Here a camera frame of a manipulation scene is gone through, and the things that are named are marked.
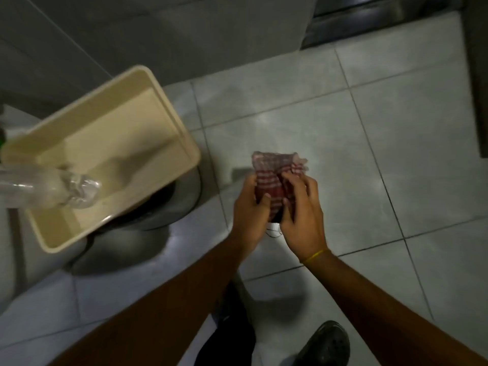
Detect person's right hand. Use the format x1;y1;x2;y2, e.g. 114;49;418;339
280;172;331;264

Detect person's left hand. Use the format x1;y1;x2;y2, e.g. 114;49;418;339
231;174;272;259

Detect red striped cloth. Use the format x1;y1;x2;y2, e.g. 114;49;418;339
251;150;309;238

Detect person's right forearm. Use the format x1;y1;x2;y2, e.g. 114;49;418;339
304;252;488;366

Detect person's left forearm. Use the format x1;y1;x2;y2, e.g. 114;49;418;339
49;237;250;366

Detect yellow wrist thread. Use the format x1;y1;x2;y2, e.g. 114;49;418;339
299;248;331;264

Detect dark round metal basin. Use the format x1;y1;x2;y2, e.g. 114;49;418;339
87;167;203;234

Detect person's dark trouser leg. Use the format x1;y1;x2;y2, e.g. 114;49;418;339
194;281;257;366

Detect black perforated clog shoe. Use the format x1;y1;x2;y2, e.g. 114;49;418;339
293;320;351;366

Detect beige plastic tub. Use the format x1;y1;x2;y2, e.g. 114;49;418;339
2;65;202;254

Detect metal door threshold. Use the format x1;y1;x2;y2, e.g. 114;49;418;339
300;0;465;50

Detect clear plastic bottle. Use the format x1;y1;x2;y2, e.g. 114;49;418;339
0;165;102;211

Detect dark door frame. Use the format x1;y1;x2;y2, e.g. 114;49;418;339
462;0;488;159

